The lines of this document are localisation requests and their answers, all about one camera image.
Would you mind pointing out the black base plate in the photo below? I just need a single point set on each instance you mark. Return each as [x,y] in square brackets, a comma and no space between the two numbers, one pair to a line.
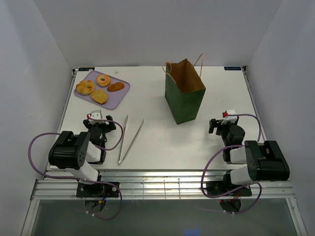
[96,191]
[219,187]

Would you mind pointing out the glazed ring donut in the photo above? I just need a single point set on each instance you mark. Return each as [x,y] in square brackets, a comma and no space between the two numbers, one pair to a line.
[103,80]

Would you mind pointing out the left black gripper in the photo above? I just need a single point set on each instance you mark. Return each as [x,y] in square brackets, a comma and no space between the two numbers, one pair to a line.
[110,126]

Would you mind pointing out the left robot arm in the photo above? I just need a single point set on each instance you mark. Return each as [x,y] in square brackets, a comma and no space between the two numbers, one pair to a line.
[77,153]

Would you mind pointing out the green paper bag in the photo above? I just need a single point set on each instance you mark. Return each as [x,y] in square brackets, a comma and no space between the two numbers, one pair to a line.
[184,90]

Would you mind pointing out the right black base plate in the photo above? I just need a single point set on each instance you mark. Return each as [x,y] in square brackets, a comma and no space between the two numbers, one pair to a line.
[219,187]

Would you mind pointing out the metal tongs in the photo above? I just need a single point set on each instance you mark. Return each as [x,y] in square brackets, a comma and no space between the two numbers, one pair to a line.
[131,132]

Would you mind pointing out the aluminium rail frame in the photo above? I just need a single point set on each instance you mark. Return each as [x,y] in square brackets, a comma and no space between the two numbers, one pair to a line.
[151,185]

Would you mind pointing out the brown madeleine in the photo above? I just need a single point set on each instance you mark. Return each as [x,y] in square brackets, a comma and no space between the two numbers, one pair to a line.
[115,87]

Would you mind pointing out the golden bagel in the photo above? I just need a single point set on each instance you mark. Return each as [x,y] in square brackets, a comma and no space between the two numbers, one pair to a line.
[85,87]

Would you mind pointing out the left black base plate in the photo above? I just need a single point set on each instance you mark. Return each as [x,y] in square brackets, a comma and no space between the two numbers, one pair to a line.
[96,191]

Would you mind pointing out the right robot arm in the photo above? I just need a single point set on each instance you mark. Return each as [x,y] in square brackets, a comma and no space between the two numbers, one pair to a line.
[263,161]

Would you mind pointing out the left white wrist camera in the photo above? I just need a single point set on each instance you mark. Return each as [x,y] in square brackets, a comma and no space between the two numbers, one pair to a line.
[95,117]

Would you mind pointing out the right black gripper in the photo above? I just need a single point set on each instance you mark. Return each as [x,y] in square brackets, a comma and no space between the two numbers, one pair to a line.
[214,123]

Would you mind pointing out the blue table label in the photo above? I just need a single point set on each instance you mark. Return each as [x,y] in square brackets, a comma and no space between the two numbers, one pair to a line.
[86,69]
[232,68]

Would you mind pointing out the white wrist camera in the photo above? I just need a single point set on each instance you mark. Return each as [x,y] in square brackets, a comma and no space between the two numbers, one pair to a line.
[229,116]
[95,117]

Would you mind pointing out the right blue table label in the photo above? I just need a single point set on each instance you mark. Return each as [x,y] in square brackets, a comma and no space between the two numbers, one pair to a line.
[232,68]

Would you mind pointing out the left blue table label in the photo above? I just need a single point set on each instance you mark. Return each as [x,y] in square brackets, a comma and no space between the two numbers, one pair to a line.
[86,69]

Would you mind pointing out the yellow bread slice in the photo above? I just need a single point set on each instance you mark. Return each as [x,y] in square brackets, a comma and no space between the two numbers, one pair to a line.
[99,96]

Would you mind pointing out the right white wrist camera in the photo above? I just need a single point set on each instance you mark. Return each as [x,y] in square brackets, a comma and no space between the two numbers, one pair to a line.
[229,116]

